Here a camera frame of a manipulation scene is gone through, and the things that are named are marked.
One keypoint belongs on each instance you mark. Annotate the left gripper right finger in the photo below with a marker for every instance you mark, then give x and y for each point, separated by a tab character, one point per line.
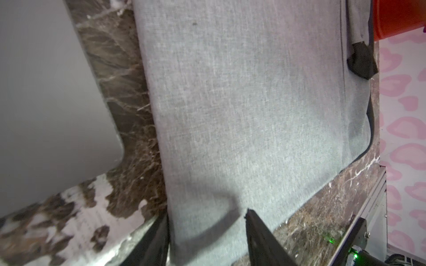
263	247

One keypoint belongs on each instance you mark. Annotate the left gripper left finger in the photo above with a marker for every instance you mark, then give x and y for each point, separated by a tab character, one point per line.
152	249

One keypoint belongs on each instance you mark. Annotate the grey laptop bag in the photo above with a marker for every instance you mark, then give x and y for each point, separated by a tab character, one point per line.
254	106

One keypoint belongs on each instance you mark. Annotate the silver laptop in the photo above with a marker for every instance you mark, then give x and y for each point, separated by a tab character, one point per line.
56	128

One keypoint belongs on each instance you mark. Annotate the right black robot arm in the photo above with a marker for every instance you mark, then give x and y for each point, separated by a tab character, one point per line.
360	257

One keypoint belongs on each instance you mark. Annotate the red pen cup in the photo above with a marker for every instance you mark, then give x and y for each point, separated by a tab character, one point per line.
393	17

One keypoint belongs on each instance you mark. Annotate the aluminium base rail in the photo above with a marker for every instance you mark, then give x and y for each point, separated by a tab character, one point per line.
368	229

